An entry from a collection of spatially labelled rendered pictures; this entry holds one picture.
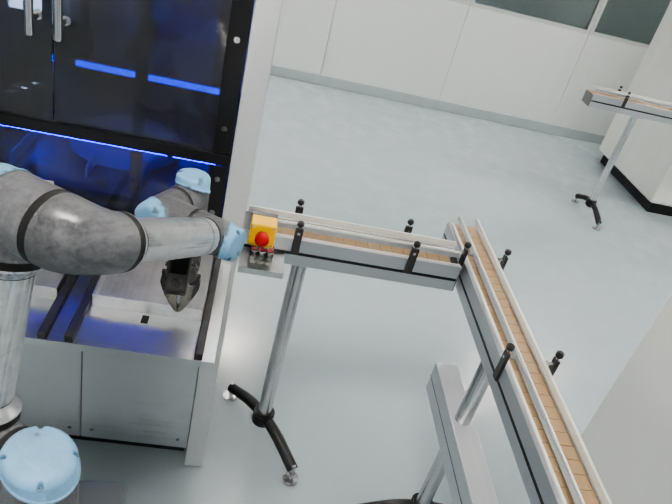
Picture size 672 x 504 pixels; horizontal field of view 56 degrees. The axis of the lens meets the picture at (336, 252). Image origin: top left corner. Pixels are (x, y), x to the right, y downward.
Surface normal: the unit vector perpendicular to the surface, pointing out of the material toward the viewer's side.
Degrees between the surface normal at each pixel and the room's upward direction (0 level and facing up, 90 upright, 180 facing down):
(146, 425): 90
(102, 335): 0
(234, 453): 0
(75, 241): 67
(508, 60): 90
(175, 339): 0
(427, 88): 90
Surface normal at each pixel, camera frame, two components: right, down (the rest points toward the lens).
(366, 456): 0.22, -0.82
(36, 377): 0.04, 0.55
